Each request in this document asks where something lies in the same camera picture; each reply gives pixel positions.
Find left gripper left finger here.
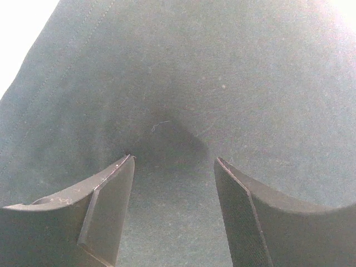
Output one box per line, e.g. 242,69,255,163
1,155,135,266

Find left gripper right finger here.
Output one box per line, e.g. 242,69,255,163
214,158,355,266

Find black t-shirt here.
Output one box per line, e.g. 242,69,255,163
1,1,355,266

